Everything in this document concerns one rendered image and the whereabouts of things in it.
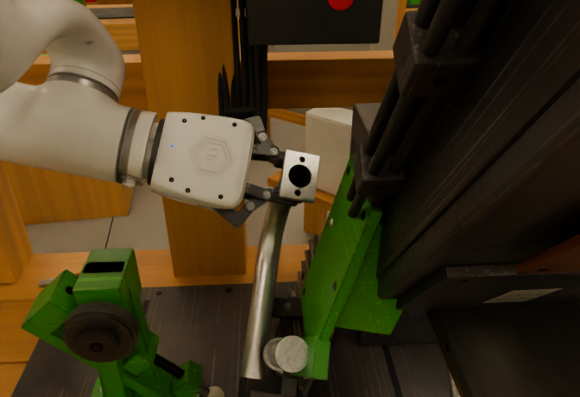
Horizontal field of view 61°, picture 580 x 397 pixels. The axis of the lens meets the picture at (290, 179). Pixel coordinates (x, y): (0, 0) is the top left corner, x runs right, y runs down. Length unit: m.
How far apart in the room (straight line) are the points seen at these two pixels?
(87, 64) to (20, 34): 0.14
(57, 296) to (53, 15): 0.29
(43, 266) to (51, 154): 0.58
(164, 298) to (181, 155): 0.44
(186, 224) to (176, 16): 0.36
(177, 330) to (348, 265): 0.44
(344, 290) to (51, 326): 0.32
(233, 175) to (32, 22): 0.23
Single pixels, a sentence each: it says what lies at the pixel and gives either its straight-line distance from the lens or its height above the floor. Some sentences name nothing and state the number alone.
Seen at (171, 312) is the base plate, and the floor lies 0.90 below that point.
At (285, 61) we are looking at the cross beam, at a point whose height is 1.27.
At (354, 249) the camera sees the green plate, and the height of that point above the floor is 1.23.
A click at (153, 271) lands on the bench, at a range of 1.02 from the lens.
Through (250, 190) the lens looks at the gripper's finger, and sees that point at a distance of 0.55.
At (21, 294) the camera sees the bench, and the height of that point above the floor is 0.88.
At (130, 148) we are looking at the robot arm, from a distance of 0.53.
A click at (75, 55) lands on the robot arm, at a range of 0.57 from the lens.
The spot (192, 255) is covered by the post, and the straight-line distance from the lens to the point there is 0.95.
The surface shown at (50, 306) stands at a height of 1.14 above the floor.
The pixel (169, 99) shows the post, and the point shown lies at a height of 1.24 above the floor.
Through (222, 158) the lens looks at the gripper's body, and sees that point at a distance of 0.54.
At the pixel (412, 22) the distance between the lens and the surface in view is 0.27.
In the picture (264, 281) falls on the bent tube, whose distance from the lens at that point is 0.66.
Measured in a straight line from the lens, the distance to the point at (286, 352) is 0.57.
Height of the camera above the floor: 1.52
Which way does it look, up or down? 30 degrees down
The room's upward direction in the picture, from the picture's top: straight up
